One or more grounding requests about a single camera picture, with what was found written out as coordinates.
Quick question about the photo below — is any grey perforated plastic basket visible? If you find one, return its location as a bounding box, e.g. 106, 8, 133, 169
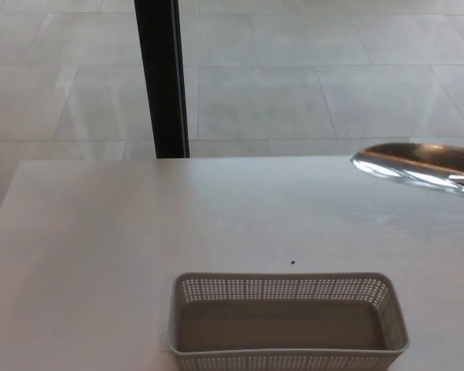
169, 271, 410, 371

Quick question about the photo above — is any black vertical window frame post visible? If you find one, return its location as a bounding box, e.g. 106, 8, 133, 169
134, 0, 191, 160

